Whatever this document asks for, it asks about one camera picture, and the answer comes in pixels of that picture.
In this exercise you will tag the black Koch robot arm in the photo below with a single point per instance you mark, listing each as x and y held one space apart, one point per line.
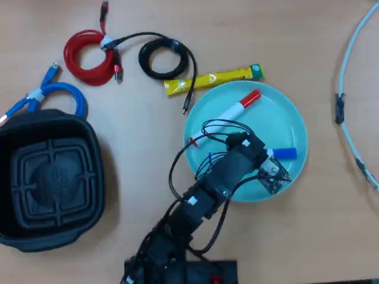
195 213

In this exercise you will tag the light teal round plate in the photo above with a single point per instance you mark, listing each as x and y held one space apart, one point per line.
275 121

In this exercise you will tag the red capped white pen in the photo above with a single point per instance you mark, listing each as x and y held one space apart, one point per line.
237 110

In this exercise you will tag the blue capped white pen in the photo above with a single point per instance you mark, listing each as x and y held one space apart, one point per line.
285 153

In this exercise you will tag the yellow stick sachet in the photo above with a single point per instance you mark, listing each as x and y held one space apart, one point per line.
219 79

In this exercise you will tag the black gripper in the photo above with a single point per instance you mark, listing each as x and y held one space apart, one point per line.
237 159

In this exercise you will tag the black plastic square bowl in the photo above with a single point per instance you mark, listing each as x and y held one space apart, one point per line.
53 183

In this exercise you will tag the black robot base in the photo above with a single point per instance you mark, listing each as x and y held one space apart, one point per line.
189 273

